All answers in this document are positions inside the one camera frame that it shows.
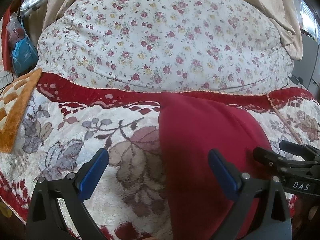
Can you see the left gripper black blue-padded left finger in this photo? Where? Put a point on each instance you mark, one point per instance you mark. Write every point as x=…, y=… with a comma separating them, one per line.
x=45, y=219

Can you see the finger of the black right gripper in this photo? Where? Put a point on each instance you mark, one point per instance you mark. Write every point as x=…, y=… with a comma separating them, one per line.
x=271, y=159
x=307, y=152

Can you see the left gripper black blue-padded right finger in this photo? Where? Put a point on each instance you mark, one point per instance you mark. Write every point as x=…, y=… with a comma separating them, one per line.
x=271, y=219

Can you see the red garment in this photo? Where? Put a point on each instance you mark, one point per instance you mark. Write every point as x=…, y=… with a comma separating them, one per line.
x=188, y=129

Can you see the white red floral fleece blanket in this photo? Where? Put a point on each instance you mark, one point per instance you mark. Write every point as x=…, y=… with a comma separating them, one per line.
x=64, y=125

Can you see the orange checkered fleece blanket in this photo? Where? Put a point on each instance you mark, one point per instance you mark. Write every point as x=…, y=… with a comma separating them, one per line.
x=14, y=100

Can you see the white floral quilt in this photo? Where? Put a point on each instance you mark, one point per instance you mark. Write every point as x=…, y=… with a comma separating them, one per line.
x=173, y=45

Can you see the blue plastic bag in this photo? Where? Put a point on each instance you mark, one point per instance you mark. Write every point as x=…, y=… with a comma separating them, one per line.
x=24, y=56

